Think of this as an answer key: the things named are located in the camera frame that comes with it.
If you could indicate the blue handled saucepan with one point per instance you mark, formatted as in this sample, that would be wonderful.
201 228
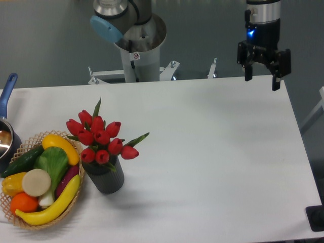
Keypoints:
10 141

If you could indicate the red tulip bouquet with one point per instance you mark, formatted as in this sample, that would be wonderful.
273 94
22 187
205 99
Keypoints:
103 147

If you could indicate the dark grey ribbed vase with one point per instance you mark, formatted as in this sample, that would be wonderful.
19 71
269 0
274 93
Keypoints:
107 178

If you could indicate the white frame at right edge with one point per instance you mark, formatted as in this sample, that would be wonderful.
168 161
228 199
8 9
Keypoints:
313 115

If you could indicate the purple sweet potato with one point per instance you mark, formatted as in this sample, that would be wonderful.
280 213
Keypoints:
71 172

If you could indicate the yellow banana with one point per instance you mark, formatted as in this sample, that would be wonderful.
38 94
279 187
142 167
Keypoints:
56 209

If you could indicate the green cucumber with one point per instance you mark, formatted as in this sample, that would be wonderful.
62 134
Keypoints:
23 163

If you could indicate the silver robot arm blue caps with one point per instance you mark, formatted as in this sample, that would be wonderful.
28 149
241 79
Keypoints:
112 19

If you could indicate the black device at table edge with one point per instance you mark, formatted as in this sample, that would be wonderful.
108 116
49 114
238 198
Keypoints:
315 217

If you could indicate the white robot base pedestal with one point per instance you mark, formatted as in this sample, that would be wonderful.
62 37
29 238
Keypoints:
140 50

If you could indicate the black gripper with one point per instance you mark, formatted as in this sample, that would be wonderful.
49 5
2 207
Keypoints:
261 46

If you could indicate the woven wicker basket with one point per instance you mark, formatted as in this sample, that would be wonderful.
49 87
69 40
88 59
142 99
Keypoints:
29 144

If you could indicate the orange fruit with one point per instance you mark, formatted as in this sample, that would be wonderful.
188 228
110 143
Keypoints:
24 203

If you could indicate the beige round slice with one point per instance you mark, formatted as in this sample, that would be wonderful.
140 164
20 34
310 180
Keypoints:
36 182

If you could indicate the yellow bell pepper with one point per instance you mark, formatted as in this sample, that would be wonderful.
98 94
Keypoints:
12 185

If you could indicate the white metal base frame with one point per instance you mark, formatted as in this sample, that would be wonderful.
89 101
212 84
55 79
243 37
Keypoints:
171 72

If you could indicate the yellow squash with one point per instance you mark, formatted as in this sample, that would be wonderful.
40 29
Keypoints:
53 140

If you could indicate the green bok choy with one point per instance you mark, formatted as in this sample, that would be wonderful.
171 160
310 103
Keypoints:
54 161

